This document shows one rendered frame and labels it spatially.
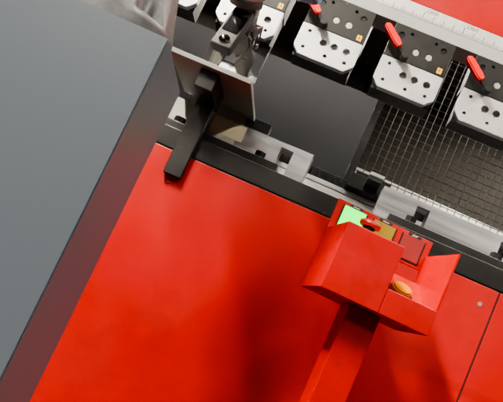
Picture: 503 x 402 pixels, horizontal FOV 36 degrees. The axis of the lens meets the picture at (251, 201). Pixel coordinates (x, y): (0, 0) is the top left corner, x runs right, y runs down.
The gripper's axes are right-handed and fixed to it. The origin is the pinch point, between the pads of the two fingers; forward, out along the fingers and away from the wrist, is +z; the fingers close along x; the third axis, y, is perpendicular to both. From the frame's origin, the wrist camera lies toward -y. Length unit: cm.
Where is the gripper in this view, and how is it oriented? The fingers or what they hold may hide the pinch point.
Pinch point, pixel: (223, 87)
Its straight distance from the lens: 174.4
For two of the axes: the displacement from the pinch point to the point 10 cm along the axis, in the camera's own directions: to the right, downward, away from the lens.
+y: 3.6, -4.0, 8.4
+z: -2.3, 8.3, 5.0
